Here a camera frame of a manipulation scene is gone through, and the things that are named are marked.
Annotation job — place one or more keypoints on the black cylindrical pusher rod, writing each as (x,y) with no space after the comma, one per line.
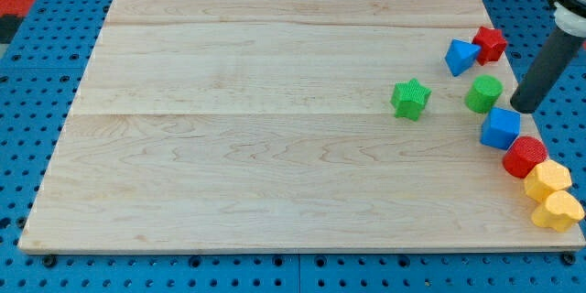
(553,58)

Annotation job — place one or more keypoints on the yellow heart block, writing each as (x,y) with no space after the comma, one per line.
(558,211)

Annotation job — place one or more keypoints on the green star block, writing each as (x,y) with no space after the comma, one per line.
(409,99)

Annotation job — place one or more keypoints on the red star block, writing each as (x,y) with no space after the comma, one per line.
(492,43)

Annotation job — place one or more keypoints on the wooden board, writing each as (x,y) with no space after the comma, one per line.
(206,127)

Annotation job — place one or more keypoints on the green cylinder block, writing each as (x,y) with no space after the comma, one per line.
(483,94)

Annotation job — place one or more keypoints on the blue cube block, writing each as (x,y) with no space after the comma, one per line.
(500,128)

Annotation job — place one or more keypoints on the blue triangle block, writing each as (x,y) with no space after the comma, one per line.
(460,56)

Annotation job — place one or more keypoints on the red cylinder block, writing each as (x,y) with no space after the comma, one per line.
(523,155)

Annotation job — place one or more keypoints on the yellow hexagon block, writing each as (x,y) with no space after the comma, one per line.
(546,178)

